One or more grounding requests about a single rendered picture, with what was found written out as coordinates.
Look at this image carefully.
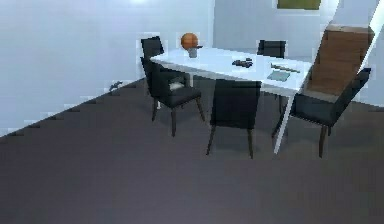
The black dining chair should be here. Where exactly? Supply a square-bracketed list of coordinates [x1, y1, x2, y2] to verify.
[205, 78, 263, 160]
[140, 56, 206, 138]
[140, 35, 165, 60]
[257, 39, 287, 60]
[271, 67, 372, 159]

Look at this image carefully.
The white dining table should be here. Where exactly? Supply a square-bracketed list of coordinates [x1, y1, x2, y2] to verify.
[150, 46, 314, 155]

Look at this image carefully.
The dark small object cluster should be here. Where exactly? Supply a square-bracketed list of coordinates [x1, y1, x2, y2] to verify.
[231, 57, 254, 69]

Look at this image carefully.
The orange basketball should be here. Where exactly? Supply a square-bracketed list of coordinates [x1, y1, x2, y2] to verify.
[180, 32, 199, 50]

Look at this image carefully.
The small dark floor object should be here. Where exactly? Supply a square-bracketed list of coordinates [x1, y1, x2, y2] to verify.
[108, 80, 124, 93]

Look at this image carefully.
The thin grey stick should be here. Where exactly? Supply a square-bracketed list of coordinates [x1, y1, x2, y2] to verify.
[270, 62, 301, 74]

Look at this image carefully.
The olive framed picture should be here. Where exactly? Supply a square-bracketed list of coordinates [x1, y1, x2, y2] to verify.
[276, 0, 322, 11]

